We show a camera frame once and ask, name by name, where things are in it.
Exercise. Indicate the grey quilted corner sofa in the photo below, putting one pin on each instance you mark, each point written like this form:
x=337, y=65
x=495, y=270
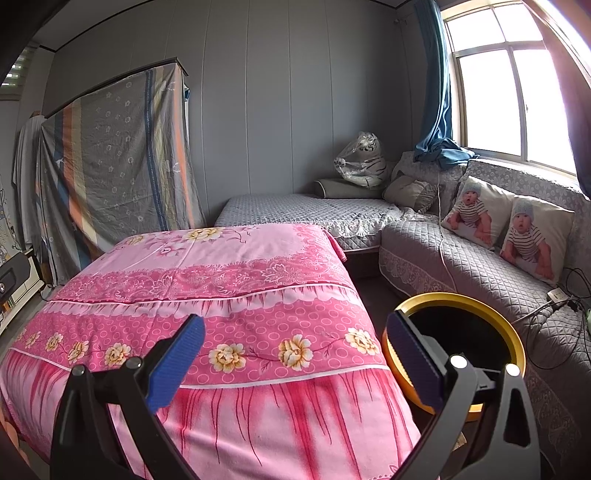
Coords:
x=471, y=277

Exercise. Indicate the yellow-rimmed black bin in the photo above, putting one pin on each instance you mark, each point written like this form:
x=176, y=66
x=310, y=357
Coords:
x=518, y=341

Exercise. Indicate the striped sheet covered wardrobe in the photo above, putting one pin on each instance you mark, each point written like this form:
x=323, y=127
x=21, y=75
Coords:
x=115, y=175

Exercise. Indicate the grey beige cushion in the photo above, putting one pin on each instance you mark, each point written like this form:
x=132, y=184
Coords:
x=408, y=191

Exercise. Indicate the grey bolster pillow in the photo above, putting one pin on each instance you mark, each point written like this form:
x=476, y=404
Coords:
x=337, y=188

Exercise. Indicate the dark blue curtain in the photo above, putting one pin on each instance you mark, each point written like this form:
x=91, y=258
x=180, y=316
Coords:
x=579, y=175

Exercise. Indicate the small window with blind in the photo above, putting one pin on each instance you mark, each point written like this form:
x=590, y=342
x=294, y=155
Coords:
x=16, y=69

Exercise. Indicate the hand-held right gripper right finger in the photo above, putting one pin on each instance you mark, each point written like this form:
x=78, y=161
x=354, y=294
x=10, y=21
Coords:
x=411, y=364

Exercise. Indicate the baby print pillow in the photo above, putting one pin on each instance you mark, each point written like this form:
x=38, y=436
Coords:
x=531, y=240
x=471, y=212

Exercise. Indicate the cartoon wall poster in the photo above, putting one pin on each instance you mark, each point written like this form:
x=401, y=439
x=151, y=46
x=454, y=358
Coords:
x=4, y=217

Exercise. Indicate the white power strip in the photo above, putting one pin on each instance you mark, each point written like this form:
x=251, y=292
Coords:
x=557, y=294

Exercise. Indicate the white hanging cloth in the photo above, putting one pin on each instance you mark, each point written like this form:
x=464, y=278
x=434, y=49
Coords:
x=27, y=175

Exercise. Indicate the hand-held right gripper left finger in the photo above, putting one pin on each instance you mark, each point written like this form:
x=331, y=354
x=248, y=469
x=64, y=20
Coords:
x=178, y=364

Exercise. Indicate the cream cabinet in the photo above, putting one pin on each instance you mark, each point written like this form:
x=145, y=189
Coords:
x=32, y=281

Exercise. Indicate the pink floral blanket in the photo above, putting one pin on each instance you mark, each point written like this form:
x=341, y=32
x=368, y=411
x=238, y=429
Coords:
x=254, y=300

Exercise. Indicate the tiger plush in plastic bag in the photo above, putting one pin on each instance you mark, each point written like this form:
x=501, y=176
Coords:
x=364, y=161

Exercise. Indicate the green cloth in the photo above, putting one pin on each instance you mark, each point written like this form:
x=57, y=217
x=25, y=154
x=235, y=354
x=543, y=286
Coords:
x=588, y=321

